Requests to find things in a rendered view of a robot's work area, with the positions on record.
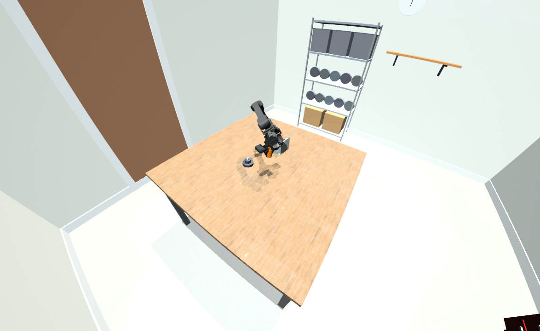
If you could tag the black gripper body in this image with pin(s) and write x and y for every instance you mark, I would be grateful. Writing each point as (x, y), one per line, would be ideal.
(263, 148)

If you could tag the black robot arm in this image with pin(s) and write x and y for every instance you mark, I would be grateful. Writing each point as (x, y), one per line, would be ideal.
(271, 131)

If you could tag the grey round pedestal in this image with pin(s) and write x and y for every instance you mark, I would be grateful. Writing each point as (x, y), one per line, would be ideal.
(247, 162)

